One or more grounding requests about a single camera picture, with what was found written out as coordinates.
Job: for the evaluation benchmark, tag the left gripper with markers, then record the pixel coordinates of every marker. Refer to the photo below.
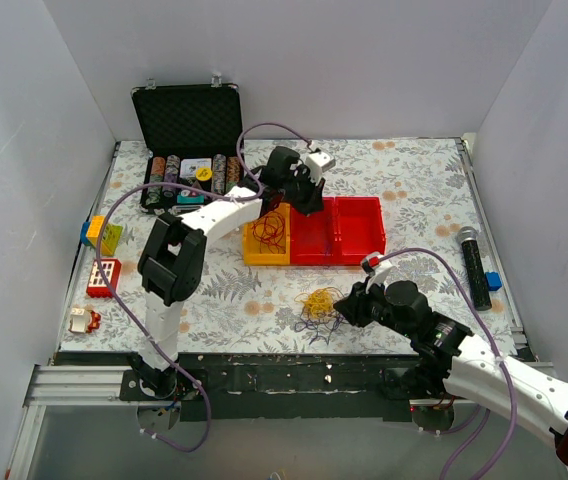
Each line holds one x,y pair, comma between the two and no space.
307,189

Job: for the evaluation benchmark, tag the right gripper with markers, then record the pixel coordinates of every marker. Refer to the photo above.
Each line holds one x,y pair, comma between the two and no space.
359,305

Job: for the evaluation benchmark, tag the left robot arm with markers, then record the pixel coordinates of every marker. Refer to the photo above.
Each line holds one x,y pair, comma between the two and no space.
172,261

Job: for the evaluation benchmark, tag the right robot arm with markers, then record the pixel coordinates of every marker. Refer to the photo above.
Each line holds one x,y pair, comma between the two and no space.
454,360

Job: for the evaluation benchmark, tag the red bin left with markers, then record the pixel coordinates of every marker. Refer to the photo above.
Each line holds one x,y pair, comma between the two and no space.
312,237

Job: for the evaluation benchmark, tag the red bin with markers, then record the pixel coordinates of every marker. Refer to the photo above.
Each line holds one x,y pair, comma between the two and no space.
360,229
312,237

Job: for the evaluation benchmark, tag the red bin right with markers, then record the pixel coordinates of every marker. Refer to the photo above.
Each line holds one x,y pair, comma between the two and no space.
360,229

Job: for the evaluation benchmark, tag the yellow plastic bin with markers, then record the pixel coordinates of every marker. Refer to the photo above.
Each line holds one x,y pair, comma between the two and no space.
266,241

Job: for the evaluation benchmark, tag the black orange chip stack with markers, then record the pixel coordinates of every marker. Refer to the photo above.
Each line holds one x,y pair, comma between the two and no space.
233,172

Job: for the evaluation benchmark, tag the yellow big blind button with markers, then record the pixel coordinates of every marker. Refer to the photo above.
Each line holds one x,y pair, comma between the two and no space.
204,174

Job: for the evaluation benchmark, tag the white playing card deck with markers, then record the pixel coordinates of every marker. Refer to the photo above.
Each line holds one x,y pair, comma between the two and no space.
190,166

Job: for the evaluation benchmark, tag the teal card holder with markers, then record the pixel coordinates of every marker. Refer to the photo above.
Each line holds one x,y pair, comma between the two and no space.
186,198

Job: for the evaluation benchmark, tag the black microphone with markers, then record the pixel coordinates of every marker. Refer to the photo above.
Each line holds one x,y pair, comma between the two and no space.
478,284

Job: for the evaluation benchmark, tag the black poker chip case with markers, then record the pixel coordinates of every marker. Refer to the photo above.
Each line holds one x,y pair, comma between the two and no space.
189,121

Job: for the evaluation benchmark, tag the small blue block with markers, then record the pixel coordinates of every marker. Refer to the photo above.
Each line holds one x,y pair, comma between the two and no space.
493,280

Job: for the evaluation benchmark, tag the purple chip stack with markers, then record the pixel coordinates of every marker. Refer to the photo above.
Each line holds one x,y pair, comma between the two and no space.
171,175

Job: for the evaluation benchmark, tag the green blue chip stack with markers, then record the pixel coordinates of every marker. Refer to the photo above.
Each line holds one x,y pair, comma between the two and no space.
153,196

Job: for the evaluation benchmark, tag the yellow green toy block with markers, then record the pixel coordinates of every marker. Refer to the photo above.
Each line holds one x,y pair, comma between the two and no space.
94,231

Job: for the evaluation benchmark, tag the red white toy block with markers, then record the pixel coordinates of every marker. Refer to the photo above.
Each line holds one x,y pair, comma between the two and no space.
103,278

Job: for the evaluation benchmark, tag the small white red object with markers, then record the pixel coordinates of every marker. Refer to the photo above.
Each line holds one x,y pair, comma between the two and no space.
83,321

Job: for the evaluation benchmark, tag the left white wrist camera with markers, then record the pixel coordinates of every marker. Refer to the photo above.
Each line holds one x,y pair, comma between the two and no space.
318,162

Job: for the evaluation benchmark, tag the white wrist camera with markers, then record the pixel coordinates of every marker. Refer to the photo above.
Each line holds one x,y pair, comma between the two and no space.
376,267
318,162

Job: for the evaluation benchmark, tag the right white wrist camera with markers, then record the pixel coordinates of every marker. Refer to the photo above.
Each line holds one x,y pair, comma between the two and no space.
376,267

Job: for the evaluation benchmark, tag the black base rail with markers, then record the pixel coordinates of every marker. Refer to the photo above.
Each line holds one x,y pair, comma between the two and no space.
277,386

